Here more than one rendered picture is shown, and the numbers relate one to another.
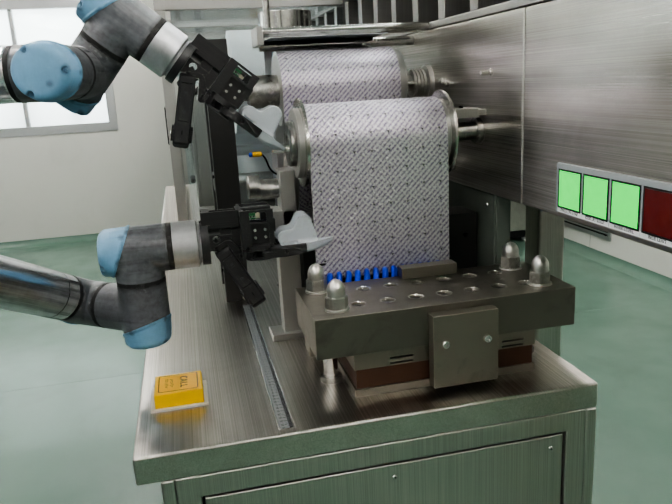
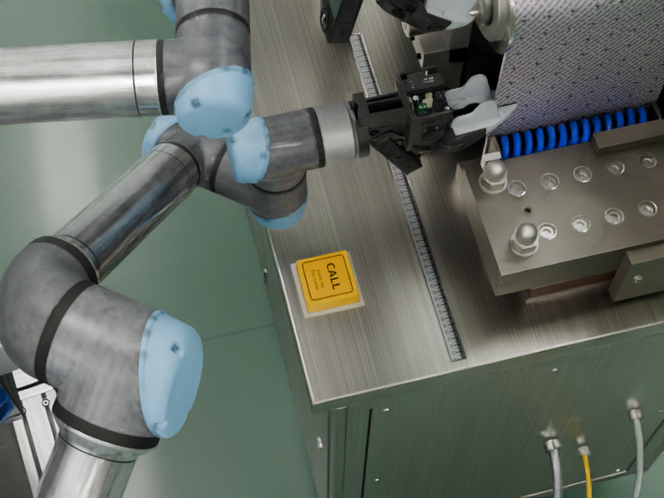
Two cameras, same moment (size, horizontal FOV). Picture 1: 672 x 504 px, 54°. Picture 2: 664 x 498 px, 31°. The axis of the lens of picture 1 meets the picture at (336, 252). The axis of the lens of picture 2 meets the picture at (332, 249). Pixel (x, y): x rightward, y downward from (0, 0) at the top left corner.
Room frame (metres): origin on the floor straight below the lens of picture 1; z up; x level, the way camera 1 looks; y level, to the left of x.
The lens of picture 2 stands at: (0.22, 0.27, 2.36)
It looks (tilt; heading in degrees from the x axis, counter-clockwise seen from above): 62 degrees down; 357
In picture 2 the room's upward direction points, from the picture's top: 1 degrees clockwise
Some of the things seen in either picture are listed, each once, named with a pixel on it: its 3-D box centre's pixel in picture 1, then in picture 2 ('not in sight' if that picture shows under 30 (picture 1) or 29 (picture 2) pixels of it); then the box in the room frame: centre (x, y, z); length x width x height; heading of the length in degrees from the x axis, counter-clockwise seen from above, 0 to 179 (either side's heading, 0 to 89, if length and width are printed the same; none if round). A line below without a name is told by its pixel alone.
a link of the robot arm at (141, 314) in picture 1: (137, 309); (266, 183); (1.02, 0.32, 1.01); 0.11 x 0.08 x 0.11; 64
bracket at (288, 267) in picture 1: (280, 255); (433, 74); (1.15, 0.10, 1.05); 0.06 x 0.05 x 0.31; 102
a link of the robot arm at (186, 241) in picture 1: (187, 243); (336, 130); (1.03, 0.23, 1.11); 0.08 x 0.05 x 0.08; 12
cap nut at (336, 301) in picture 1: (336, 294); (526, 235); (0.91, 0.00, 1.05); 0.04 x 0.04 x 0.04
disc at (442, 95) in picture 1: (440, 132); not in sight; (1.18, -0.19, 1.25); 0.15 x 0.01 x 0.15; 12
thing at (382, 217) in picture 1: (382, 223); (584, 81); (1.09, -0.08, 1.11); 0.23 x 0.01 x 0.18; 102
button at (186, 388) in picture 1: (179, 389); (327, 281); (0.92, 0.25, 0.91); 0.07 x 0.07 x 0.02; 12
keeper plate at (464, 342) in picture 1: (464, 346); (656, 271); (0.90, -0.18, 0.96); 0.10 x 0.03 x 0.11; 102
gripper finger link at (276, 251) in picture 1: (278, 249); (450, 132); (1.03, 0.09, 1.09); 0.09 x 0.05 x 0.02; 101
